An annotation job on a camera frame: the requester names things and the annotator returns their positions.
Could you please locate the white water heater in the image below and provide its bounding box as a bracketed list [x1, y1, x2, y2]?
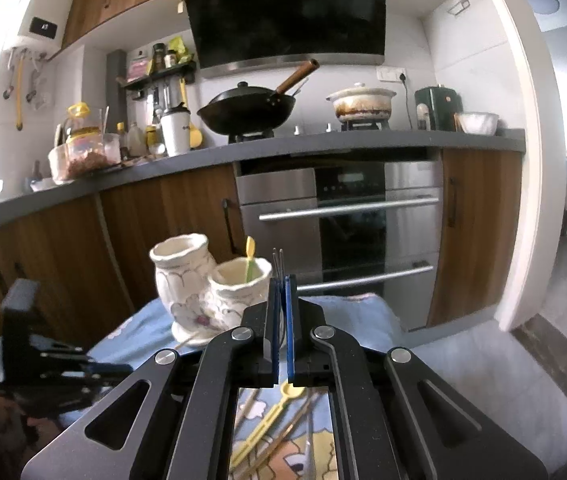
[12, 0, 73, 58]

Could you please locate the yellow tulip plastic pick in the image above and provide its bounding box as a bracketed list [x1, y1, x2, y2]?
[229, 382, 306, 472]

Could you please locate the black wok with wooden handle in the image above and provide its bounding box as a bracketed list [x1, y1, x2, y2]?
[198, 58, 320, 143]

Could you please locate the yellow pick in holder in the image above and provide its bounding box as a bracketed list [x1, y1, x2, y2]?
[245, 236, 256, 283]

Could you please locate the yellow cap oil bottle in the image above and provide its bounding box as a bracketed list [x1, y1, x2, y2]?
[63, 102, 102, 141]

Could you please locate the silver fork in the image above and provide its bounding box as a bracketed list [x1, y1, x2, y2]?
[271, 247, 285, 282]

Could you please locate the dark green kitchen appliance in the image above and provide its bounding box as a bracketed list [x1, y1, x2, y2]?
[415, 86, 461, 131]

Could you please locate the gold fork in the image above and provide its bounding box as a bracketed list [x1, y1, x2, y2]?
[239, 393, 320, 480]

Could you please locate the wooden chopstick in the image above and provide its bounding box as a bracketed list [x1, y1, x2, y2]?
[234, 389, 259, 427]
[174, 332, 201, 350]

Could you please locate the white travel tumbler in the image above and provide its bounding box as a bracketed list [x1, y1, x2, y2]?
[161, 103, 190, 157]

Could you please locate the black range hood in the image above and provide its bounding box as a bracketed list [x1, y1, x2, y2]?
[184, 0, 387, 75]

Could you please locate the stainless steel built-in oven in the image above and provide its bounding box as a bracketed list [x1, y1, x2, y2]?
[234, 154, 444, 330]

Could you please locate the white stained casserole pot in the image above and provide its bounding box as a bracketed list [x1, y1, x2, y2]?
[326, 82, 396, 124]

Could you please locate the black wall spice shelf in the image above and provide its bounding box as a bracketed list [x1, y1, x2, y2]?
[116, 61, 198, 91]

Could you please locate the white ceramic double utensil holder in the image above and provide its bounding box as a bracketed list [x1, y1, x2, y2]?
[149, 233, 272, 347]

